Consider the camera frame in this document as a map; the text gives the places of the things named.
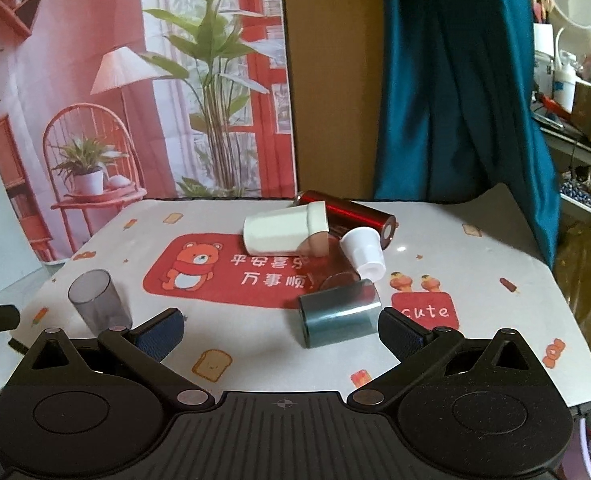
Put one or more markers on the round white mirror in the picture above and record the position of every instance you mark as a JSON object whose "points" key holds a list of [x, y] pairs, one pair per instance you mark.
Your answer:
{"points": [[572, 14]]}

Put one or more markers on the white bear print tablecloth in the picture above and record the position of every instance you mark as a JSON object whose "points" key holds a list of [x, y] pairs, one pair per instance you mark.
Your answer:
{"points": [[474, 267]]}

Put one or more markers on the brown transparent plastic cup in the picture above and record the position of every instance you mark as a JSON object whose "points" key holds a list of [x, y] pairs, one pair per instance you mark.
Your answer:
{"points": [[325, 272]]}

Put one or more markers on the small white ridged cup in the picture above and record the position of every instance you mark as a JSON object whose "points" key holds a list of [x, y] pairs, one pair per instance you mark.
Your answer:
{"points": [[362, 249]]}

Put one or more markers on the large white cylinder cup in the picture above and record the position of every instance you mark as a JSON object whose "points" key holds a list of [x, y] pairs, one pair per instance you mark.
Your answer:
{"points": [[294, 231]]}

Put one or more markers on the teal blue curtain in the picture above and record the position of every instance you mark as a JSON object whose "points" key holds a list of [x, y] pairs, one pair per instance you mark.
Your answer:
{"points": [[455, 116]]}

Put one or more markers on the teal transparent plastic cup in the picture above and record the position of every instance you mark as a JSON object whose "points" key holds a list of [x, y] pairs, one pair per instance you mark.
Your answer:
{"points": [[339, 314]]}

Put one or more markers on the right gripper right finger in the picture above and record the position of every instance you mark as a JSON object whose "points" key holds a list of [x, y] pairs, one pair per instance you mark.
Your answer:
{"points": [[423, 354]]}

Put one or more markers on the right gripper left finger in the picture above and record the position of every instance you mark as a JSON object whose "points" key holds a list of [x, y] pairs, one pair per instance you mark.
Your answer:
{"points": [[141, 351]]}

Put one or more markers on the pink room printed backdrop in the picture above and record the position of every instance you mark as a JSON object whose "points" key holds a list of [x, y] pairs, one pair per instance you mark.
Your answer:
{"points": [[104, 102]]}

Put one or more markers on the cluttered side shelf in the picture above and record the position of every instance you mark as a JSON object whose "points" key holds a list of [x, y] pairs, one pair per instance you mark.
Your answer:
{"points": [[571, 149]]}

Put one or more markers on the red metallic tumbler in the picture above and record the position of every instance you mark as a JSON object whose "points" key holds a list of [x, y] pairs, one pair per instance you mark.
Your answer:
{"points": [[345, 215]]}

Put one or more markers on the white pump bottle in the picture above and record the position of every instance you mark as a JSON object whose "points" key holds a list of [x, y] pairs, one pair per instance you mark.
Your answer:
{"points": [[565, 80]]}

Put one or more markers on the grey transparent plastic cup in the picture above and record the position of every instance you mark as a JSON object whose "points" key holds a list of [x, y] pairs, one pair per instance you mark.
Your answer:
{"points": [[98, 303]]}

